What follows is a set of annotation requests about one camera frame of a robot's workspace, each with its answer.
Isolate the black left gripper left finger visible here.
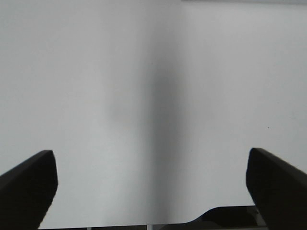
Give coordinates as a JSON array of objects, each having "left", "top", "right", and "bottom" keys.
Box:
[{"left": 0, "top": 150, "right": 59, "bottom": 230}]

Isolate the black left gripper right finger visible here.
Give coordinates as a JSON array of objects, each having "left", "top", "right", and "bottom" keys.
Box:
[{"left": 246, "top": 148, "right": 307, "bottom": 230}]

